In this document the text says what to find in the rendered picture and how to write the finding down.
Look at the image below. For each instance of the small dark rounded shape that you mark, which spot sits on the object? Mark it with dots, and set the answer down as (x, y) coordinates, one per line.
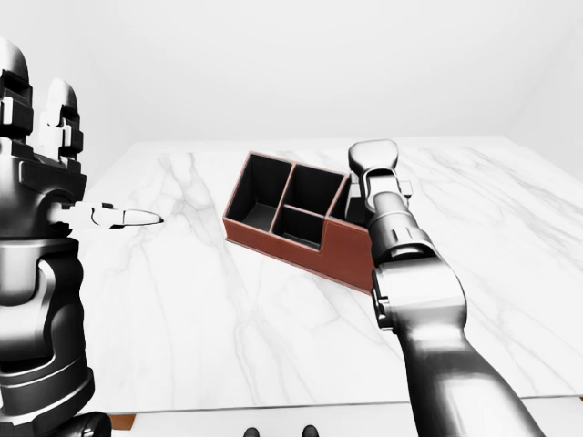
(310, 431)
(251, 431)

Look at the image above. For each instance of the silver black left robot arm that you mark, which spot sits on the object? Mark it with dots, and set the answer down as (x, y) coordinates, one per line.
(41, 318)

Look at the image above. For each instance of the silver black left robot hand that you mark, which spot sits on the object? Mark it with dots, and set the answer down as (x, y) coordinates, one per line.
(41, 191)

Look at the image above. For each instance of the red-brown desk caddy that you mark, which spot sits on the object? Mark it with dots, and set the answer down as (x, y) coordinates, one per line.
(341, 246)

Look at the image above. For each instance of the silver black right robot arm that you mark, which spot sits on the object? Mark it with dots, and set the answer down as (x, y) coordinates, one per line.
(437, 355)

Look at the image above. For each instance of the brown wooden block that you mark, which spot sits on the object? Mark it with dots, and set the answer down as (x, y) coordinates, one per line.
(124, 421)

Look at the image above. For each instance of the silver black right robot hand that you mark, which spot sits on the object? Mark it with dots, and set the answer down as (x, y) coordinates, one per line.
(396, 227)

